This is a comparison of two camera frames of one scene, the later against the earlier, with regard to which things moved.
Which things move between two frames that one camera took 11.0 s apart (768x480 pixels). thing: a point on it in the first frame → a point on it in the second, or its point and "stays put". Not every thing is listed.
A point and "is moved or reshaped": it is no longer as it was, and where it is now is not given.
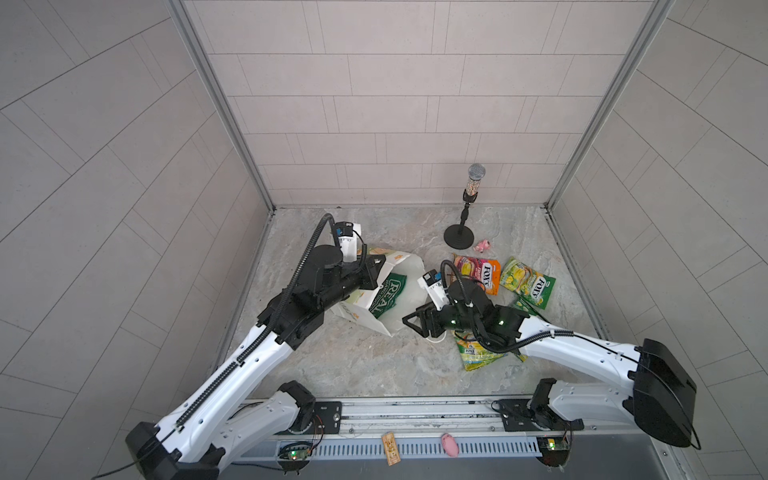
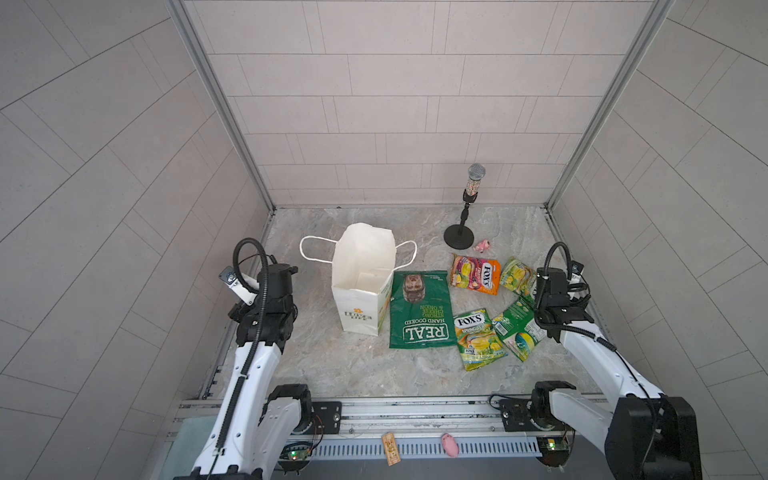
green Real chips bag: [387, 295] is moved or reshaped
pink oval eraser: [450, 445] stays put
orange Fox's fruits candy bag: [484, 270] stays put
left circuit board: [295, 456] stays put
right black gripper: [427, 314] → [576, 304]
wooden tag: [391, 449] stays put
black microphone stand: [461, 236] stays put
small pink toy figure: [484, 244] stays put
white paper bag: [394, 299] is moved or reshaped
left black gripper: [366, 276] → [241, 311]
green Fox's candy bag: [530, 285] stays put
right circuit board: [554, 450] stays put
